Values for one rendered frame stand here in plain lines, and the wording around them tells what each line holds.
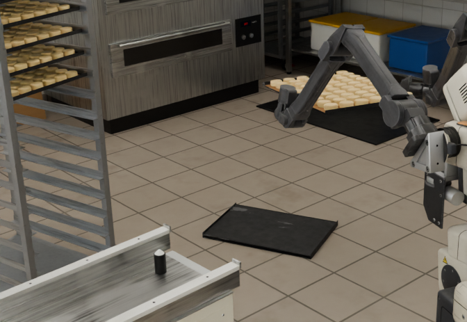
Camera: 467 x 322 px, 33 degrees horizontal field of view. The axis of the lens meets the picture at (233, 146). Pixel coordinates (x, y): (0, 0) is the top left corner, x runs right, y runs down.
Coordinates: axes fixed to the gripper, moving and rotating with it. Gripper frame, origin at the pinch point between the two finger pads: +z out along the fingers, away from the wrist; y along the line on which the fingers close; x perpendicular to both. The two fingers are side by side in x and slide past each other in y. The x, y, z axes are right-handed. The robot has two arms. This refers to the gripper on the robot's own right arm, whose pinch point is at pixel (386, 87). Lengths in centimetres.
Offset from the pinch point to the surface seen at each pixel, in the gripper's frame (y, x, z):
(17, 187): -26, 84, 120
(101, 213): -54, 38, 116
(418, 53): -43, -289, 50
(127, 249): -14, 140, 34
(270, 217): -90, -62, 78
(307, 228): -91, -56, 56
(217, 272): -14, 143, 6
